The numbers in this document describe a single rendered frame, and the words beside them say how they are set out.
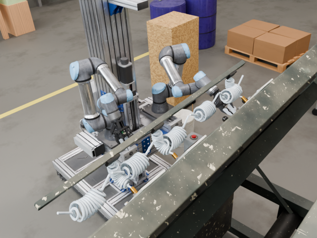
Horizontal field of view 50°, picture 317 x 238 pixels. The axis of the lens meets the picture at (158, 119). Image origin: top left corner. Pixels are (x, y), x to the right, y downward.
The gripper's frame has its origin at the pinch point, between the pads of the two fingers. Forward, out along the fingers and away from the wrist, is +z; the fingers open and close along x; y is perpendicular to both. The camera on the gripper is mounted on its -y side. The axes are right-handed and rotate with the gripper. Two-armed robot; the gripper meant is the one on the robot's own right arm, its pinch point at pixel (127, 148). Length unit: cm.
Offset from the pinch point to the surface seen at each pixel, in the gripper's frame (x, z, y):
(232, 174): -6, 5, 88
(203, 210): -27, 7, 90
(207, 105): -1, -23, 82
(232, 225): 76, 115, -25
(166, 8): 300, -93, -266
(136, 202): -54, -17, 103
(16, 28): 171, -190, -615
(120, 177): -48, -18, 85
